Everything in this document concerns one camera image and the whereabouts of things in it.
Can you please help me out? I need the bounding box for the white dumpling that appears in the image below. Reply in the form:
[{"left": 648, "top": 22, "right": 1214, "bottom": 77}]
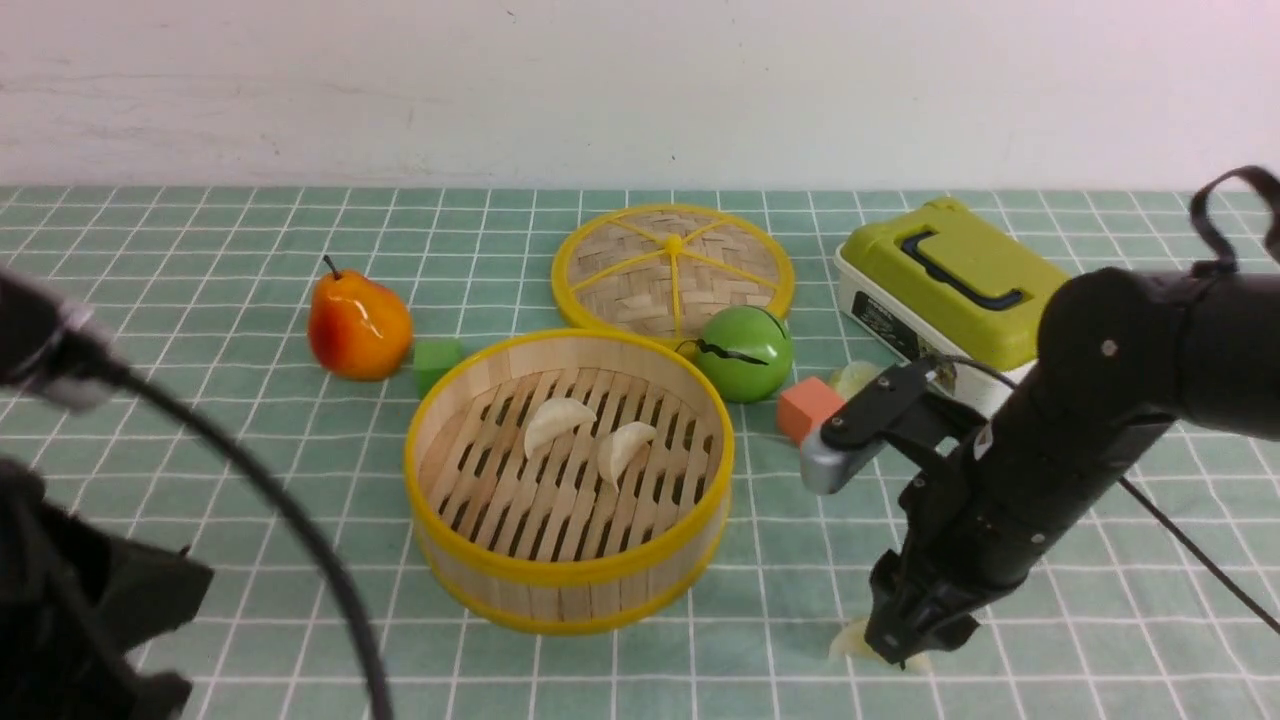
[
  {"left": 524, "top": 397, "right": 596, "bottom": 459},
  {"left": 596, "top": 421, "right": 657, "bottom": 491}
]

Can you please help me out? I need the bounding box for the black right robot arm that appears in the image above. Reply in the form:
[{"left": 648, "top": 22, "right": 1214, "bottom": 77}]
[{"left": 861, "top": 263, "right": 1277, "bottom": 665}]

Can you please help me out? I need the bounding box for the orange red toy pear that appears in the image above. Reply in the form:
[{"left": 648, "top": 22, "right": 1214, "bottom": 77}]
[{"left": 306, "top": 254, "right": 413, "bottom": 382}]

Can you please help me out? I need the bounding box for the green checkered tablecloth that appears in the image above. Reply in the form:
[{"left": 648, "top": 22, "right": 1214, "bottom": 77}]
[{"left": 1, "top": 186, "right": 1279, "bottom": 719}]

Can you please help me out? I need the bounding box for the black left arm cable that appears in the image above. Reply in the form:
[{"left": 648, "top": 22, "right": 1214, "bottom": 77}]
[{"left": 110, "top": 365, "right": 396, "bottom": 720}]

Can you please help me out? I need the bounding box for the green lid white storage box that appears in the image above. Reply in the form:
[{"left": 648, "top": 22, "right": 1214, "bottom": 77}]
[{"left": 833, "top": 199, "right": 1069, "bottom": 382}]

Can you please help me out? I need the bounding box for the green toy cube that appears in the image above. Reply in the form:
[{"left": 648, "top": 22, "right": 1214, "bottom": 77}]
[{"left": 411, "top": 337, "right": 467, "bottom": 398}]

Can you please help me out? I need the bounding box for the woven bamboo steamer lid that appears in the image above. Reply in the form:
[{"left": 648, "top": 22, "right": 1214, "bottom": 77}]
[{"left": 550, "top": 204, "right": 796, "bottom": 348}]

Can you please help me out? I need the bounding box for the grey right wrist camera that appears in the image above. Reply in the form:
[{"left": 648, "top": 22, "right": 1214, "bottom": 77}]
[{"left": 799, "top": 357, "right": 951, "bottom": 496}]

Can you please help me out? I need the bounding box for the pale green dumpling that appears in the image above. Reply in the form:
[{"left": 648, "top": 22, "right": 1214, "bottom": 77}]
[
  {"left": 828, "top": 360, "right": 884, "bottom": 401},
  {"left": 828, "top": 615, "right": 933, "bottom": 676}
]

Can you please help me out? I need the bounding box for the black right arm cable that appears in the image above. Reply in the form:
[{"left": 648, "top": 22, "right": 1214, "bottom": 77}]
[{"left": 934, "top": 165, "right": 1280, "bottom": 635}]

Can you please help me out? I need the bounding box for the orange toy cube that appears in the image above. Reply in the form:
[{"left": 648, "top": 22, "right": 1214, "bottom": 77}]
[{"left": 774, "top": 377, "right": 846, "bottom": 447}]

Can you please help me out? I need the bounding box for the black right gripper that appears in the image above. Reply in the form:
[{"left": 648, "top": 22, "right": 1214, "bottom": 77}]
[{"left": 864, "top": 480, "right": 1041, "bottom": 667}]

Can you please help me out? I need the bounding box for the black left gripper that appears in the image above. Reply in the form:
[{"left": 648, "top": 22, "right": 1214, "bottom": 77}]
[{"left": 1, "top": 460, "right": 214, "bottom": 719}]

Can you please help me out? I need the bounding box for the bamboo steamer tray yellow rim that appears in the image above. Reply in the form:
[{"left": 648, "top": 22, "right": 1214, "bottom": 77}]
[{"left": 403, "top": 329, "right": 735, "bottom": 635}]

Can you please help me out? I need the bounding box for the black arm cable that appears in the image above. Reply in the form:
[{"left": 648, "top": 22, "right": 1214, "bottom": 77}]
[
  {"left": 934, "top": 165, "right": 1280, "bottom": 635},
  {"left": 110, "top": 365, "right": 396, "bottom": 720}
]

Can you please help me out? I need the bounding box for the green toy apple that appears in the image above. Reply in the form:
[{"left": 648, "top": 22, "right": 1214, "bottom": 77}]
[{"left": 677, "top": 305, "right": 795, "bottom": 404}]

